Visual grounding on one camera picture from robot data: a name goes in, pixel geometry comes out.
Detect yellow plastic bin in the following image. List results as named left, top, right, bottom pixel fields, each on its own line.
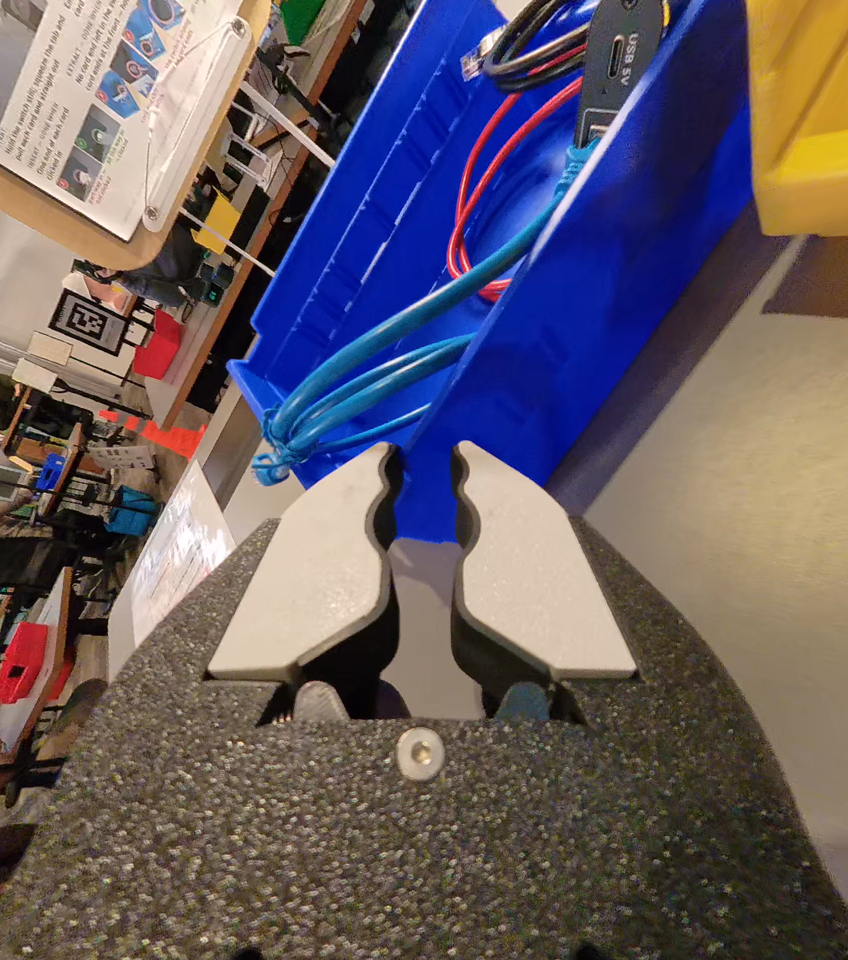
left=744, top=0, right=848, bottom=238

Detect red plastic bin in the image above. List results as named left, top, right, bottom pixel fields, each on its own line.
left=0, top=623, right=73, bottom=706
left=132, top=311, right=185, bottom=384

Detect blue plastic bin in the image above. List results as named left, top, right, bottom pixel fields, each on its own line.
left=226, top=0, right=767, bottom=544

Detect yellow and black boxes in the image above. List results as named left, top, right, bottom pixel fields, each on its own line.
left=192, top=195, right=245, bottom=259

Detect orange traffic cone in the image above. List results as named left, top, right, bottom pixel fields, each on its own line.
left=94, top=420, right=208, bottom=459

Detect blue ethernet cable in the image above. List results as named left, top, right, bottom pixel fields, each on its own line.
left=252, top=120, right=605, bottom=489

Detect printed paper sheet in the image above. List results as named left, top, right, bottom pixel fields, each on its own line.
left=121, top=465, right=238, bottom=639

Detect green box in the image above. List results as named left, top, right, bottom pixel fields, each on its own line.
left=277, top=0, right=332, bottom=43

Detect black and white tag board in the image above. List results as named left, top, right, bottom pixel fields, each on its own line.
left=52, top=288, right=133, bottom=349

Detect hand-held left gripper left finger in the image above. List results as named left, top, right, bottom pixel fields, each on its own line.
left=205, top=443, right=404, bottom=684

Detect black ethernet cable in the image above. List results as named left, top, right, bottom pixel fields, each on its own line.
left=462, top=0, right=605, bottom=94

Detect instruction sheet on stand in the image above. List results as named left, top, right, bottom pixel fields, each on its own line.
left=0, top=0, right=338, bottom=279

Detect red ethernet cable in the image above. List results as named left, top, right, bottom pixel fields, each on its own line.
left=450, top=45, right=590, bottom=301

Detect black ethernet adapter hub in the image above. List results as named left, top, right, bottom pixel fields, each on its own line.
left=574, top=0, right=673, bottom=148

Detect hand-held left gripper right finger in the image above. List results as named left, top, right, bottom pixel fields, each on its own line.
left=450, top=440, right=640, bottom=681

